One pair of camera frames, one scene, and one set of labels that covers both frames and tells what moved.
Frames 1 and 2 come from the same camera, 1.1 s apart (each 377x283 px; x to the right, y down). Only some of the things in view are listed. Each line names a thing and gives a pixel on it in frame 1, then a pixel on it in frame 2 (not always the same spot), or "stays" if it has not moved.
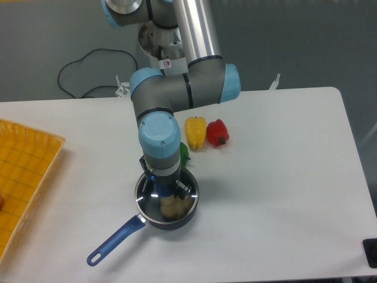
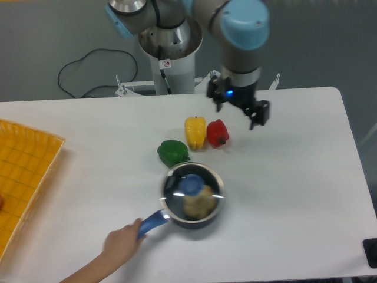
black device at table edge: x=370 y=246 stays
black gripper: x=164 y=186 → x=241 y=96
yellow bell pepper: x=195 y=128 stays
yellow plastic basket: x=27 y=157 stays
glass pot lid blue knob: x=156 y=209 → x=192 y=193
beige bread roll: x=172 y=208 → x=200 y=206
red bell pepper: x=217 y=132 stays
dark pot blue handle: x=163 y=212 → x=192 y=196
